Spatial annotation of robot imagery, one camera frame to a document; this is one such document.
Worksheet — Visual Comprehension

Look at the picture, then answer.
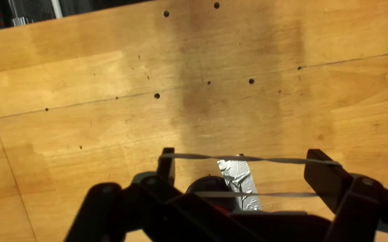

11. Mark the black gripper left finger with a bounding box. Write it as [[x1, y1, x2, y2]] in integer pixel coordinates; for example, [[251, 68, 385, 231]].
[[63, 147, 266, 242]]

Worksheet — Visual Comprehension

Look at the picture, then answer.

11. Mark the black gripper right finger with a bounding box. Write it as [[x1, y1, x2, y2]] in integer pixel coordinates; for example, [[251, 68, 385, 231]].
[[303, 149, 388, 242]]

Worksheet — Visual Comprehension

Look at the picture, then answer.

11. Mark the dark round jar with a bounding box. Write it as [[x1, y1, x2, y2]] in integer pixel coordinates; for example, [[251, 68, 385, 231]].
[[187, 175, 240, 213]]

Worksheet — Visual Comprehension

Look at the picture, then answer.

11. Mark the clear plastic object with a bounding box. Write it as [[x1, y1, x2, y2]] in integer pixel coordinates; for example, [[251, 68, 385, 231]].
[[9, 13, 29, 28]]

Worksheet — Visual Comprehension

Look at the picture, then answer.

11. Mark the large silver duct tape piece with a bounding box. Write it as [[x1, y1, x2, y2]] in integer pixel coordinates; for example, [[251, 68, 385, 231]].
[[215, 158, 263, 213]]

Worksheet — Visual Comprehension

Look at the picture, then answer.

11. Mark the white upright post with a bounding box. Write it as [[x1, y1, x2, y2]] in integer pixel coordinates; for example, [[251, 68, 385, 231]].
[[50, 0, 64, 21]]

